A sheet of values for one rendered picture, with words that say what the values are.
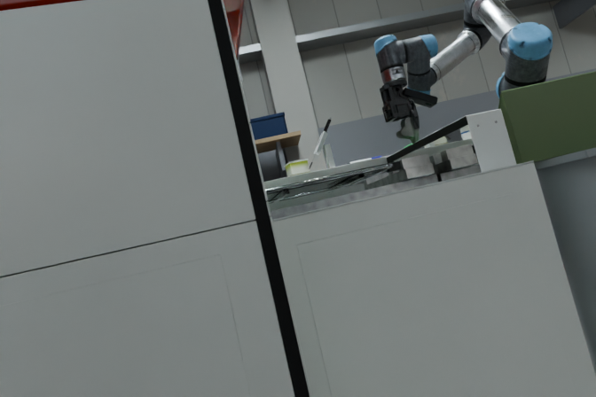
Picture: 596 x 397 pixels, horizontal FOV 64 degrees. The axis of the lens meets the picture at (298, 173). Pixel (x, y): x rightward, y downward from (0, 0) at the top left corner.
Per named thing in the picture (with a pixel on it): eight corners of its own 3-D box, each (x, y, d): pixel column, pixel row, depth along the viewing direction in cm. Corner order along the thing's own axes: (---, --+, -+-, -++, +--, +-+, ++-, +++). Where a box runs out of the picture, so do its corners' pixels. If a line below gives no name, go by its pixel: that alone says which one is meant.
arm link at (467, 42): (472, 38, 192) (398, 97, 169) (474, 11, 185) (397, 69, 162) (500, 44, 184) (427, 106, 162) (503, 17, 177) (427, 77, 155)
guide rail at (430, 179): (261, 225, 122) (258, 213, 122) (261, 225, 124) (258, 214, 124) (439, 184, 132) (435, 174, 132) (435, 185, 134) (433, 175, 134)
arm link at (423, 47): (430, 59, 163) (399, 66, 163) (430, 28, 156) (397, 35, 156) (439, 70, 157) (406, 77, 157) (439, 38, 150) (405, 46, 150)
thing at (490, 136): (482, 172, 111) (466, 114, 113) (396, 196, 165) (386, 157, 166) (517, 164, 113) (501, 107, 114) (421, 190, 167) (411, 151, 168)
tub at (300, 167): (293, 179, 173) (288, 161, 174) (287, 182, 180) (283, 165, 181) (312, 175, 176) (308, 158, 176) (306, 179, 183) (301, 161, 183)
